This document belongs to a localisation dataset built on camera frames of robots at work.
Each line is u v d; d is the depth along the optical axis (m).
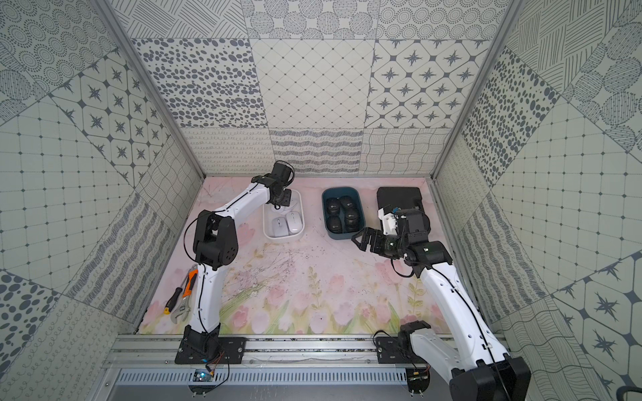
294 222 1.01
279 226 1.01
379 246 0.66
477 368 0.38
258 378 0.70
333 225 1.01
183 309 0.82
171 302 0.82
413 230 0.57
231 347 0.75
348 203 1.08
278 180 0.83
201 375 0.72
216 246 0.59
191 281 0.88
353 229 1.01
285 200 0.94
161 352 0.75
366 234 0.66
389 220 0.70
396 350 0.74
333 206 1.07
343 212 1.07
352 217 1.01
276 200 0.78
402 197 1.08
